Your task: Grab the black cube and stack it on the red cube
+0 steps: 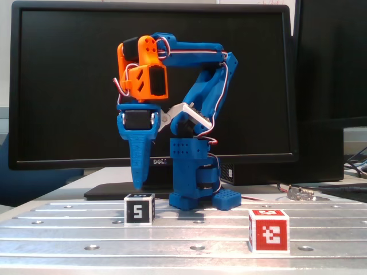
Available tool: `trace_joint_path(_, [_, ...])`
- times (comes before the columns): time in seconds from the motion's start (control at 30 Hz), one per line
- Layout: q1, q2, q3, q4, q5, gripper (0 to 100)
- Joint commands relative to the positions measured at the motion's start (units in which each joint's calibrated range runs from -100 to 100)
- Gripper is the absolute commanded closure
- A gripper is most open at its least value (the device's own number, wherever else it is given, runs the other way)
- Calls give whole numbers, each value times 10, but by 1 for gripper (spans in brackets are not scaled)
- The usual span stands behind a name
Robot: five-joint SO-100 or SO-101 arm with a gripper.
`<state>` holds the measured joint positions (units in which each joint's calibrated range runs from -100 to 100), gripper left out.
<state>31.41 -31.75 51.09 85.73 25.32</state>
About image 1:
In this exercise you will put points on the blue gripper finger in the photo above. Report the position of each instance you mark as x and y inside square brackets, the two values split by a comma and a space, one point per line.
[139, 154]

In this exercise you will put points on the blue gripper body with servo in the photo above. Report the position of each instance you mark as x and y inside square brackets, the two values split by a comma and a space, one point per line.
[138, 121]

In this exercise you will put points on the dark blue chair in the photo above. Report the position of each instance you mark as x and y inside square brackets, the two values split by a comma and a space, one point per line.
[28, 186]

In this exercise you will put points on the wrist camera on white mount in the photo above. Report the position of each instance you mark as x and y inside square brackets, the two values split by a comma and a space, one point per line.
[176, 110]

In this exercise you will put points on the red cube with white marker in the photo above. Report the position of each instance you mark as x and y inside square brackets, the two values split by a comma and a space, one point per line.
[271, 235]

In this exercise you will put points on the small controller circuit board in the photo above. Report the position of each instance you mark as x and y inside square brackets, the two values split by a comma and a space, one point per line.
[301, 194]

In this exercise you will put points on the black Dell monitor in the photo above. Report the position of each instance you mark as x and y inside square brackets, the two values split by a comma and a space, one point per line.
[71, 86]

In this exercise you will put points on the blue and orange robot arm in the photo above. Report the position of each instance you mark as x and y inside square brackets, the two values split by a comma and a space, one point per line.
[200, 51]

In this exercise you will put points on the large black side monitor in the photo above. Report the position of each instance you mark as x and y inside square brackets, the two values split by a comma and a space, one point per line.
[329, 57]

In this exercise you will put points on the aluminium slotted base plate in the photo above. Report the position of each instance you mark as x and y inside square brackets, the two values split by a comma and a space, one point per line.
[172, 236]

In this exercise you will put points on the black cube with white marker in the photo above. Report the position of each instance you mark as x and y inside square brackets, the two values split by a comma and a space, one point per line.
[137, 212]

